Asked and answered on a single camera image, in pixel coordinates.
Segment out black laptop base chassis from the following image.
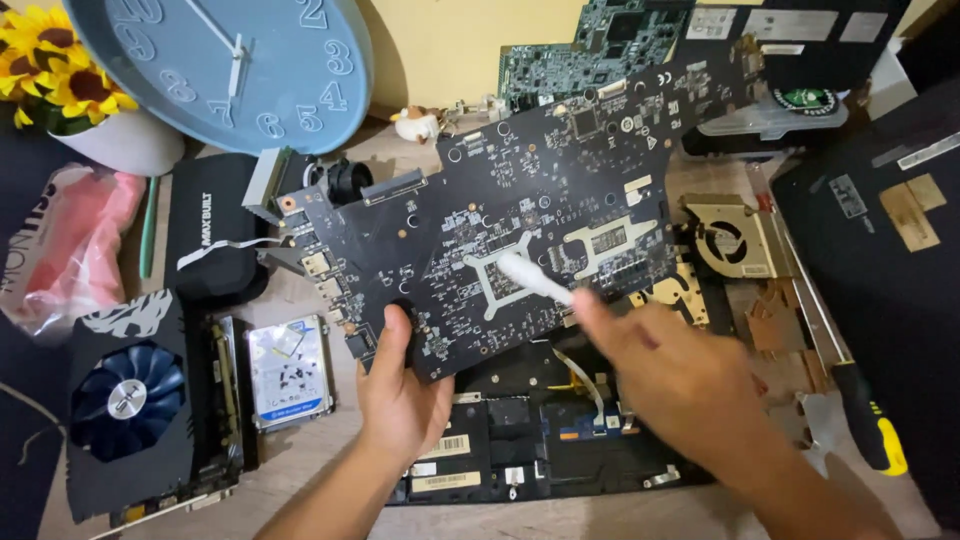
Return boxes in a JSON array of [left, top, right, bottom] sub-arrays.
[[384, 330, 715, 508]]

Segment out black laptop bottom cover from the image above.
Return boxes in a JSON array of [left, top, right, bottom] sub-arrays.
[[771, 75, 960, 530]]

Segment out person's left hand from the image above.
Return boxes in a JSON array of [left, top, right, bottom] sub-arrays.
[[355, 303, 456, 472]]

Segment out blue round wall clock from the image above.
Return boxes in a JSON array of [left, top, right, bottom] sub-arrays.
[[63, 0, 375, 157]]

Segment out black laptop motherboard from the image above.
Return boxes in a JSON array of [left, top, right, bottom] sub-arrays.
[[273, 36, 760, 385]]

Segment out yellow black handled screwdriver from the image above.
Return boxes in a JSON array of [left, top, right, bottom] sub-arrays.
[[771, 213, 910, 478]]

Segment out silver finned heat sink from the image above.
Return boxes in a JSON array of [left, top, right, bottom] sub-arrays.
[[241, 146, 295, 228]]

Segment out gold laptop cooling fan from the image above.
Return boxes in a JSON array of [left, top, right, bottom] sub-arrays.
[[677, 192, 790, 282]]

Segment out clear box with green sticker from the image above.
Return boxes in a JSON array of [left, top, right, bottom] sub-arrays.
[[696, 87, 851, 141]]

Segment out graphics card with blue fan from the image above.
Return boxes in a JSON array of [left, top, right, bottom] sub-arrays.
[[64, 288, 261, 528]]

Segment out white flower pot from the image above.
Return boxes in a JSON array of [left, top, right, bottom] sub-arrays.
[[48, 108, 186, 178]]

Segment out person's right hand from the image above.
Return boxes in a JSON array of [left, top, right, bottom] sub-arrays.
[[568, 288, 770, 485]]

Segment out green plastic pry tool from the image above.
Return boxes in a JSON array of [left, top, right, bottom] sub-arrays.
[[139, 176, 161, 281]]

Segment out green circuit board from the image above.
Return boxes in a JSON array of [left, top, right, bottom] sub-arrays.
[[498, 0, 695, 115]]

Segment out white cleaning brush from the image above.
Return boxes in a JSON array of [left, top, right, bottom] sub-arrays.
[[495, 251, 580, 309]]

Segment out small white toy figure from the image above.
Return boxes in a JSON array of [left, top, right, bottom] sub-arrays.
[[389, 105, 445, 146]]

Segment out pink plastic bag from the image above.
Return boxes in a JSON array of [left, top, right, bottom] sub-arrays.
[[0, 163, 148, 340]]

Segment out yellow artificial sunflowers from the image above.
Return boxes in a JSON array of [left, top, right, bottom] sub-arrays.
[[0, 3, 141, 138]]

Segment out black laptop panel with stickers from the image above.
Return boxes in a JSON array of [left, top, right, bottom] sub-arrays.
[[673, 0, 915, 160]]

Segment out black camera lens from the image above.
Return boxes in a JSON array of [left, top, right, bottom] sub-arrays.
[[303, 156, 375, 209]]

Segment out black zip pouch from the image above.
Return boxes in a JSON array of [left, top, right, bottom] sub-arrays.
[[163, 153, 273, 307]]

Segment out copper heat pipe assembly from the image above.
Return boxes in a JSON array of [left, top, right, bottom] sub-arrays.
[[738, 276, 835, 399]]

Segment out silver hard drive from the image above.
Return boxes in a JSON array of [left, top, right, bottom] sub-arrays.
[[246, 313, 336, 434]]

